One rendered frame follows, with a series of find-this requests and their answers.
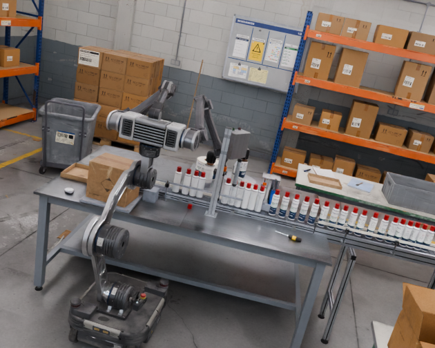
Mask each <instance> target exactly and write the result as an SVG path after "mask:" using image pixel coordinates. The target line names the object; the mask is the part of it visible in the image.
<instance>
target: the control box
mask: <svg viewBox="0 0 435 348"><path fill-rule="evenodd" d="M250 135H251V133H250V132H247V131H245V130H242V129H241V130H235V131H232V132H231V136H230V141H229V147H228V151H227V153H226V158H227V159H230V160H234V159H239V158H244V157H246V153H247V147H248V144H249V138H250Z"/></svg>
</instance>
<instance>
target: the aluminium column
mask: <svg viewBox="0 0 435 348"><path fill-rule="evenodd" d="M232 129H233V128H231V127H228V126H227V127H226V128H225V132H224V134H226V135H231V132H232ZM229 141H230V139H229V138H228V139H227V138H224V139H223V142H222V148H221V151H225V152H227V151H228V147H229ZM225 161H226V155H223V154H220V158H219V162H218V166H217V172H216V176H215V181H214V185H213V192H212V196H211V201H210V205H209V212H208V215H214V213H215V208H216V204H217V200H218V194H219V190H220V185H221V181H222V175H223V171H224V165H225Z"/></svg>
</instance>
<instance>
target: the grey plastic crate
mask: <svg viewBox="0 0 435 348"><path fill-rule="evenodd" d="M381 191H382V193H383V195H384V196H385V198H386V200H387V202H388V204H391V205H394V206H399V207H403V208H406V209H411V210H415V211H420V212H424V213H429V214H432V215H435V183H433V182H428V181H425V180H420V179H416V178H412V177H408V176H404V175H399V174H395V173H390V172H387V174H386V178H385V181H384V184H383V187H382V190H381Z"/></svg>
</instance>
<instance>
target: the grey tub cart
mask: <svg viewBox="0 0 435 348"><path fill-rule="evenodd" d="M101 108H102V107H101V106H100V105H99V104H93V103H88V102H84V101H76V100H71V99H63V98H58V97H56V98H52V99H51V100H48V101H46V103H45V105H44V106H42V107H41V108H40V109H39V113H40V114H41V116H42V159H41V161H40V166H41V167H40V169H39V173H40V174H44V173H45V172H46V168H47V166H49V167H55V168H64V169H66V168H68V167H69V166H71V165H73V164H74V163H75V162H76V163H77V162H79V161H80V160H82V159H83V158H85V157H87V156H88V155H90V154H91V153H92V151H93V150H92V149H91V148H92V144H93V136H94V132H95V124H96V120H97V115H98V113H99V111H100V110H101Z"/></svg>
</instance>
